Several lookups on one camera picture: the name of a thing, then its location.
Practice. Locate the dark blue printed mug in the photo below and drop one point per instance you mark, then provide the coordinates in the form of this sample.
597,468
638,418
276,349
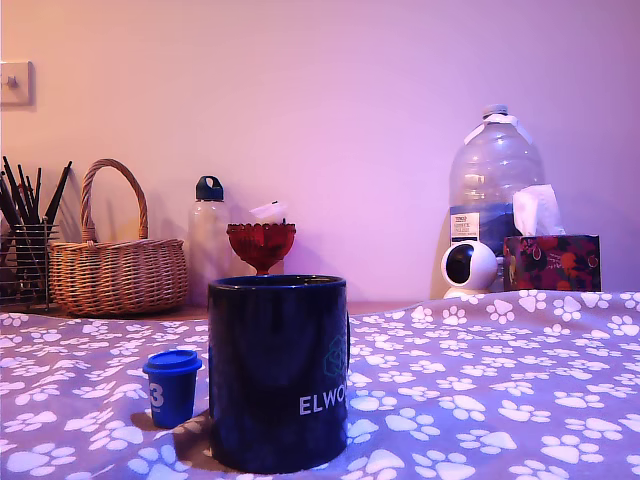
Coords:
270,375

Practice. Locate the small white round camera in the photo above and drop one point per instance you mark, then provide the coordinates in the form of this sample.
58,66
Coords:
482,260

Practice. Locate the clear bottle with dark cap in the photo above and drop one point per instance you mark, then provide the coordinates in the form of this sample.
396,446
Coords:
207,240

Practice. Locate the large clear water bottle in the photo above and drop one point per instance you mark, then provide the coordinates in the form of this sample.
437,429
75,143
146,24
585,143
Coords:
495,160

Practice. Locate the white plastic wrapper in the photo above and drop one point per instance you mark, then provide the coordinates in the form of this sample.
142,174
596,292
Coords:
267,211

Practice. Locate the blue coffee capsule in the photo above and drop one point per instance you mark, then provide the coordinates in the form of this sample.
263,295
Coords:
172,395

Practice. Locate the wall light switch plate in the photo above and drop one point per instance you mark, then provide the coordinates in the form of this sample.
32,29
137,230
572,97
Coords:
17,82

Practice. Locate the blue paw-print cloth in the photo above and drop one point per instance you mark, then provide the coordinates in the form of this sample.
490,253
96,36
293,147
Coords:
500,375

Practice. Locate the red glass goblet dish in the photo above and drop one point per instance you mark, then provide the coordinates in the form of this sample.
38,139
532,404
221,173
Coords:
260,242

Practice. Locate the floral tissue box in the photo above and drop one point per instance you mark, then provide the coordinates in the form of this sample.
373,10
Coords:
550,262

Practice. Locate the white tissue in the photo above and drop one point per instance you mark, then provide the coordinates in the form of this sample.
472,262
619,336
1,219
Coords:
537,210

